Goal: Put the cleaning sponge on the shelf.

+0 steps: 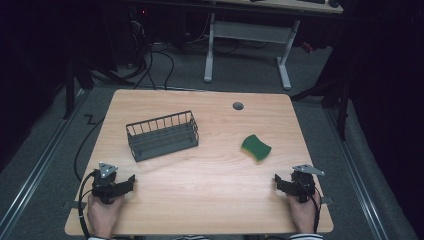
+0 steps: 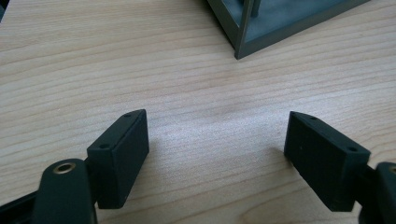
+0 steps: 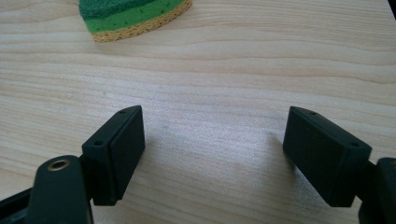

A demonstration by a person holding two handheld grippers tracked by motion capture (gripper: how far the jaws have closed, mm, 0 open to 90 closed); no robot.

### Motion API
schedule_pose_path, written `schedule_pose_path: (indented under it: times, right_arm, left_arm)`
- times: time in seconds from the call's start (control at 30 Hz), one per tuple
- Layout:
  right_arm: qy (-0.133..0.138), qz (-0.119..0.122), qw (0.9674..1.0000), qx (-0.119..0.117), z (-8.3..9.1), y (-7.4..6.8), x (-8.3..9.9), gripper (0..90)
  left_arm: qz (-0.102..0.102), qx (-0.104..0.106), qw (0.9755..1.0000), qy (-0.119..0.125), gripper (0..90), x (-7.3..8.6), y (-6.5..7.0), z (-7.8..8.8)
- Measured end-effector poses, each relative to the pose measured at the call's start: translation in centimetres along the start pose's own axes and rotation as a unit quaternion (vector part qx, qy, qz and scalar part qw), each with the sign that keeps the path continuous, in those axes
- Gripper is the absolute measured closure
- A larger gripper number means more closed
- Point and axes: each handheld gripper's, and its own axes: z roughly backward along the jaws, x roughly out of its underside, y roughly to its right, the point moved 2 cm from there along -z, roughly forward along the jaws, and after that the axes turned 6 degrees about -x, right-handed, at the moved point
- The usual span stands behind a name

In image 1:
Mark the bundle of black cables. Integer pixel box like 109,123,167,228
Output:
128,19,176,91

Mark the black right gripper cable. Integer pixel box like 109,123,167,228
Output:
297,179,322,234

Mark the metal floor rail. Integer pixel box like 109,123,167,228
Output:
323,105,390,240
0,89,88,234

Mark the white-framed wooden desk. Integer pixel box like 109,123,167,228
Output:
202,0,344,91

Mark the green sponge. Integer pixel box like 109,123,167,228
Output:
240,133,273,163

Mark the person's right hand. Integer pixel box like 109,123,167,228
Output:
286,193,322,234

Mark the person's left hand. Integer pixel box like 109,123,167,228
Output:
87,195,126,239

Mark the black computer tower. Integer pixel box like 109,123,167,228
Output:
108,4,153,69

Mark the dark wire basket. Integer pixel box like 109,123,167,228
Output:
125,110,200,163

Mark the black metal stand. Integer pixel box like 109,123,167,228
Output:
289,74,353,142
62,54,96,121

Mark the person's right striped sleeve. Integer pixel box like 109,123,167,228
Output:
288,233,325,240

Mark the black floor cable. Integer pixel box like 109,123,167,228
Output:
73,114,107,183

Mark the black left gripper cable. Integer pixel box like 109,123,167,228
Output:
77,169,101,240

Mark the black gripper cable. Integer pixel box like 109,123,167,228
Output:
297,179,322,234
77,169,101,240

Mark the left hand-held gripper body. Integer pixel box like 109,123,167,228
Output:
91,162,122,205

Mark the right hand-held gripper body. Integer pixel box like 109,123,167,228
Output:
291,163,326,204

